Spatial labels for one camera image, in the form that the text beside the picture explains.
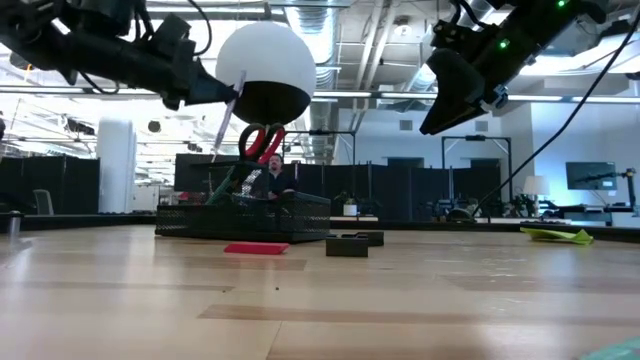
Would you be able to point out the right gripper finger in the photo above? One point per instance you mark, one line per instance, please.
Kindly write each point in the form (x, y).
(455, 95)

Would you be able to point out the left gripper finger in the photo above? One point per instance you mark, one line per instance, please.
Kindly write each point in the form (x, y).
(210, 90)

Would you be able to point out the translucent purple pen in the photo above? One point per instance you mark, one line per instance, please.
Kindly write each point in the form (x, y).
(229, 116)

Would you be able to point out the black mesh desk organizer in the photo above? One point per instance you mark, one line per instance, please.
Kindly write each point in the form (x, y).
(280, 222)

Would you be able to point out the red eraser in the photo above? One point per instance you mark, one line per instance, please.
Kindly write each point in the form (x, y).
(256, 248)

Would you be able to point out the black binder clip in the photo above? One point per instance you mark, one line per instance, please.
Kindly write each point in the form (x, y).
(346, 247)

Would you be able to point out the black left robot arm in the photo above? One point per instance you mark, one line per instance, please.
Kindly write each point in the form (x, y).
(75, 50)

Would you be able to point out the grey office chair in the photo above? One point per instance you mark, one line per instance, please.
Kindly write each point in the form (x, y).
(44, 200)

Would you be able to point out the black round ceiling fixture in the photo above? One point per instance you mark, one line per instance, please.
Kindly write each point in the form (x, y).
(154, 126)

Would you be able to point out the white globe table lamp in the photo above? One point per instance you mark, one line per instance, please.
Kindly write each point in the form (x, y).
(280, 55)

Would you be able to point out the black partition panel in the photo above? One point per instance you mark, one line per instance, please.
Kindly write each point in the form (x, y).
(400, 190)
(75, 185)
(192, 172)

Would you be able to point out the white round column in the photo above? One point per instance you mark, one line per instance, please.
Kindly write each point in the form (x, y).
(116, 165)

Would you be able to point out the red background object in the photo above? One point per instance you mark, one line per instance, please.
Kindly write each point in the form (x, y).
(185, 196)

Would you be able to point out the long ceiling light strip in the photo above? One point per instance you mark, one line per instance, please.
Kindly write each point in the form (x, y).
(345, 94)

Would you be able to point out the person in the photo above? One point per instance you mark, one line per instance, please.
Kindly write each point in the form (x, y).
(277, 182)

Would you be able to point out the white shade table lamp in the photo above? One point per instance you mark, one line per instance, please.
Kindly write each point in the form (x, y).
(535, 185)

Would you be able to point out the black computer monitor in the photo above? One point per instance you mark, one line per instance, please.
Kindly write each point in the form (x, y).
(590, 175)

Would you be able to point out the small plant white pot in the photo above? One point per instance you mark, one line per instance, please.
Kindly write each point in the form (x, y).
(350, 209)

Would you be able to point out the yellow-green cloth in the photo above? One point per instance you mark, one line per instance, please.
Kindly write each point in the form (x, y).
(555, 235)

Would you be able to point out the silver ventilation duct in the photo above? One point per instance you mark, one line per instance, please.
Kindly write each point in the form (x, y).
(422, 82)
(322, 115)

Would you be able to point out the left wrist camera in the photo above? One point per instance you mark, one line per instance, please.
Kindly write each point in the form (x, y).
(172, 35)

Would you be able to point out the grey wall vent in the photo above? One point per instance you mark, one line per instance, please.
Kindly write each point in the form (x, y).
(406, 125)
(481, 126)

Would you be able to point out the black table frame rail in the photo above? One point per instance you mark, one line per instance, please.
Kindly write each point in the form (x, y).
(70, 221)

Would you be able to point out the grey metal post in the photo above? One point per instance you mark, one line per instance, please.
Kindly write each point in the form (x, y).
(15, 225)

